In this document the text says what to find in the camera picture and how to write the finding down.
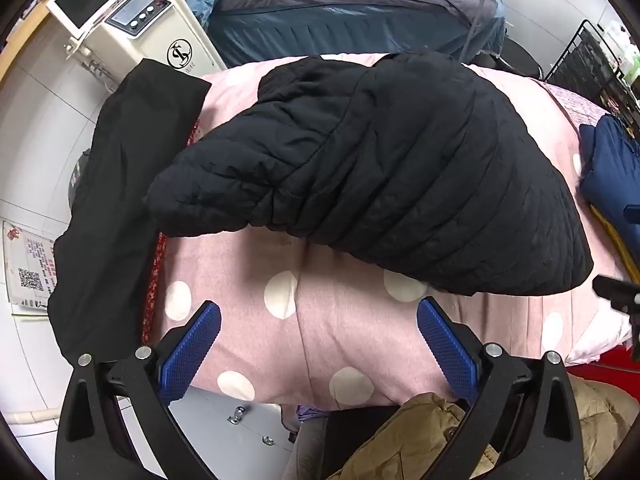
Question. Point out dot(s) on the red fabric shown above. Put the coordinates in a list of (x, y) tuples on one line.
[(615, 367)]

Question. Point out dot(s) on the black quilted jacket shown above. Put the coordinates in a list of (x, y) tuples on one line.
[(414, 163)]

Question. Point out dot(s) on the black wire rack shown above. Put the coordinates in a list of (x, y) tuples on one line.
[(588, 66)]

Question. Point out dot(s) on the navy blue jacket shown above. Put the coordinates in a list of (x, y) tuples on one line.
[(610, 173)]

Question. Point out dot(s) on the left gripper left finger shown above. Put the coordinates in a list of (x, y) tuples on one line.
[(93, 441)]

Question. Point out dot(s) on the black cloth garment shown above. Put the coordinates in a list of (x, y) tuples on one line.
[(104, 259)]

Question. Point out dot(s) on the tan puffer jacket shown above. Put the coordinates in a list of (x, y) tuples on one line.
[(408, 443)]

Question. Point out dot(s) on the paper sheet with QR code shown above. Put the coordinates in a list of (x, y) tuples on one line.
[(29, 269)]

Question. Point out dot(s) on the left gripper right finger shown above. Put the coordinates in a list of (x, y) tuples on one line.
[(523, 408)]

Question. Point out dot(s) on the blue grey bedding pile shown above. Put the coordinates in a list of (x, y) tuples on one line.
[(246, 31)]

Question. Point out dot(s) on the white device with screen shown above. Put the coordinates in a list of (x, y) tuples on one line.
[(110, 37)]

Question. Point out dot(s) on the black office chair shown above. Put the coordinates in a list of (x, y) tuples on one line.
[(513, 59)]

